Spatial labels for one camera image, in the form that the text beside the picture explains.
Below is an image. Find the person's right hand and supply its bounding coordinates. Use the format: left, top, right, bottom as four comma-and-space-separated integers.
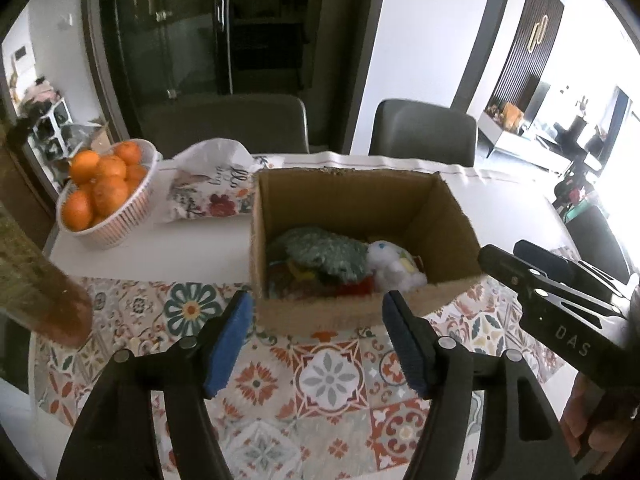
560, 373, 639, 465

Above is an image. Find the red fluffy pom-pom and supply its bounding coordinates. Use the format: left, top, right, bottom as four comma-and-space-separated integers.
332, 275, 375, 297

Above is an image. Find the glass vase with dried plants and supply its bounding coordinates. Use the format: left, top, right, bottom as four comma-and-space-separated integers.
1, 209, 93, 349

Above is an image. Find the dark dining chair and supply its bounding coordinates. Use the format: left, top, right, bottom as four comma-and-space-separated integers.
139, 93, 309, 157
369, 99, 477, 168

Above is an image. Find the left dark dining chair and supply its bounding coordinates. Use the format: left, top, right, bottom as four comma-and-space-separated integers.
139, 93, 309, 157

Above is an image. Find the patterned table runner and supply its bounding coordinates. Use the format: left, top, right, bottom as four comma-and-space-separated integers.
29, 244, 586, 480

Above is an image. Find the right dark dining chair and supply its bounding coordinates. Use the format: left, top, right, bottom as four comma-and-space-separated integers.
369, 99, 477, 168

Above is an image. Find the black glass cabinet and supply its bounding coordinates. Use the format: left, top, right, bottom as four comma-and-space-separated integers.
94, 0, 392, 126

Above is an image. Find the green textured cloth pouch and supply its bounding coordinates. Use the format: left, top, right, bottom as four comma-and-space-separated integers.
266, 226, 370, 283

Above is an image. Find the white plush bunny toy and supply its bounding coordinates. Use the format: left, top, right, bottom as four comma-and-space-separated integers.
367, 240, 427, 292

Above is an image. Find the white tv console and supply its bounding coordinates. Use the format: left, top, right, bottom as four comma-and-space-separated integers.
477, 112, 574, 174

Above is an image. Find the white plastic fruit basket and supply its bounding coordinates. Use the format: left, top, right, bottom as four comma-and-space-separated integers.
56, 139, 162, 249

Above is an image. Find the white shoe rack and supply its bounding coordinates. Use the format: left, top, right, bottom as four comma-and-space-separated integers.
23, 98, 73, 191

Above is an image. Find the brown cardboard box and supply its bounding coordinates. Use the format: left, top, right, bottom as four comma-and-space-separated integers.
250, 168, 483, 335

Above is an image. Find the floral tissue box cover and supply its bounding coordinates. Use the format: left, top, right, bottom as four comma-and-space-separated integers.
163, 138, 284, 222

